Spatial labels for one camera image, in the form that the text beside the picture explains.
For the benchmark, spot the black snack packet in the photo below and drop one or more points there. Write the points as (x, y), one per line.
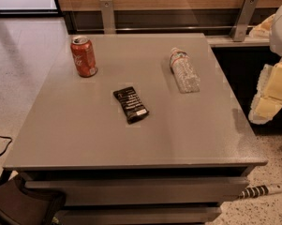
(131, 104)

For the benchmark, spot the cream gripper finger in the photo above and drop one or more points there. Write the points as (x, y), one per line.
(267, 103)
(262, 30)

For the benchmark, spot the red soda can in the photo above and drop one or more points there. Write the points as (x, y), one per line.
(84, 56)

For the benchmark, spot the grey side shelf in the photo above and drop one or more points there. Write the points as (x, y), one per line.
(226, 42)

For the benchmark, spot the dark chair seat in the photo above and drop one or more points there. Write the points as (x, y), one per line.
(22, 206)

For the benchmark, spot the grey drawer cabinet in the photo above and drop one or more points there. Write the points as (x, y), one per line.
(193, 152)

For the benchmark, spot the clear plastic water bottle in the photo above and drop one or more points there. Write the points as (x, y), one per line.
(187, 79)

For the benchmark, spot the left metal wall bracket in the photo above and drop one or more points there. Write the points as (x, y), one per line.
(107, 14)

